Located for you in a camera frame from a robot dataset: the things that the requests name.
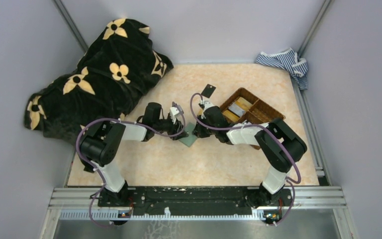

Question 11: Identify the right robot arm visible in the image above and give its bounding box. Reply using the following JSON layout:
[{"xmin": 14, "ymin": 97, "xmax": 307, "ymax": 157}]
[{"xmin": 193, "ymin": 106, "xmax": 307, "ymax": 205}]

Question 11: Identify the black card on table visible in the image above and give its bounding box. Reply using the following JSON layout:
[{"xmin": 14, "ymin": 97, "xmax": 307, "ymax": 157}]
[{"xmin": 201, "ymin": 84, "xmax": 216, "ymax": 99}]

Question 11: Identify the aluminium frame rail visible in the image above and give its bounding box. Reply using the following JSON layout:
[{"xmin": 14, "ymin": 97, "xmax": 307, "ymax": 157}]
[{"xmin": 40, "ymin": 186, "xmax": 358, "ymax": 239}]

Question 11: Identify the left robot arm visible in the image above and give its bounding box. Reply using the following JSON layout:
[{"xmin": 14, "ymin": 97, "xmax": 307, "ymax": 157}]
[{"xmin": 76, "ymin": 102, "xmax": 187, "ymax": 206}]

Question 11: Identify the green card holder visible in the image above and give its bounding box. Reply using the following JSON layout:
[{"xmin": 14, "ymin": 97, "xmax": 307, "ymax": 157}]
[{"xmin": 179, "ymin": 123, "xmax": 197, "ymax": 147}]

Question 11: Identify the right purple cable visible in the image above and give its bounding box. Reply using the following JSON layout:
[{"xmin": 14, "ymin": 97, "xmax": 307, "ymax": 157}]
[{"xmin": 190, "ymin": 93, "xmax": 302, "ymax": 184}]

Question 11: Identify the black floral blanket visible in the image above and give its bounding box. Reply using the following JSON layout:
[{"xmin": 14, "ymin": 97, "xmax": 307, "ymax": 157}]
[{"xmin": 23, "ymin": 18, "xmax": 174, "ymax": 145}]

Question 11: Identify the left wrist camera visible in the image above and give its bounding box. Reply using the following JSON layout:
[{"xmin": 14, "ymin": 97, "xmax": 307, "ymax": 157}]
[{"xmin": 169, "ymin": 102, "xmax": 185, "ymax": 124}]

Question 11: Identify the woven wicker divided basket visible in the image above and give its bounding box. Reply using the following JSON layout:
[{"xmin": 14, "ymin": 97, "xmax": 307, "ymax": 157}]
[{"xmin": 220, "ymin": 87, "xmax": 286, "ymax": 150}]

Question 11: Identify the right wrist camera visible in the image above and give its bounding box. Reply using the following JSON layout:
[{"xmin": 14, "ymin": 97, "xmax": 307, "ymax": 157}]
[{"xmin": 198, "ymin": 100, "xmax": 214, "ymax": 111}]

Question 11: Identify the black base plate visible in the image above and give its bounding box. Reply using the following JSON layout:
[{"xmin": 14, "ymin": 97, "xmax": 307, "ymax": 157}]
[{"xmin": 97, "ymin": 186, "xmax": 292, "ymax": 216}]

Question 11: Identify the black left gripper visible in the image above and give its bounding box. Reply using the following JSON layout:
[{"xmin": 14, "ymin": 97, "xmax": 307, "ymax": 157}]
[{"xmin": 153, "ymin": 115, "xmax": 189, "ymax": 140}]

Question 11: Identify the blue striped cloth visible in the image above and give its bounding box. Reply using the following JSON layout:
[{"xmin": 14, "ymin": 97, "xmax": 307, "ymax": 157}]
[{"xmin": 255, "ymin": 48, "xmax": 308, "ymax": 91}]

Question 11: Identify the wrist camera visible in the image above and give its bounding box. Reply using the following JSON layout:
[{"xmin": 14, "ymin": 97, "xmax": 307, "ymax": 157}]
[
  {"xmin": 198, "ymin": 100, "xmax": 214, "ymax": 111},
  {"xmin": 169, "ymin": 102, "xmax": 185, "ymax": 124}
]

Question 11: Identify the silver card in basket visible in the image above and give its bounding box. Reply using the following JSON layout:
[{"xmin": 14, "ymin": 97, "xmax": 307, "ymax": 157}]
[{"xmin": 228, "ymin": 103, "xmax": 246, "ymax": 117}]

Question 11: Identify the purple cable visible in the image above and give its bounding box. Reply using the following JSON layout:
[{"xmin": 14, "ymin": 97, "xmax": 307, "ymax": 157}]
[
  {"xmin": 76, "ymin": 101, "xmax": 187, "ymax": 185},
  {"xmin": 190, "ymin": 93, "xmax": 302, "ymax": 184}
]

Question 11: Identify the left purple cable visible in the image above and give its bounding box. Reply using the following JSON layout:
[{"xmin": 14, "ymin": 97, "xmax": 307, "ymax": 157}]
[{"xmin": 76, "ymin": 101, "xmax": 187, "ymax": 185}]

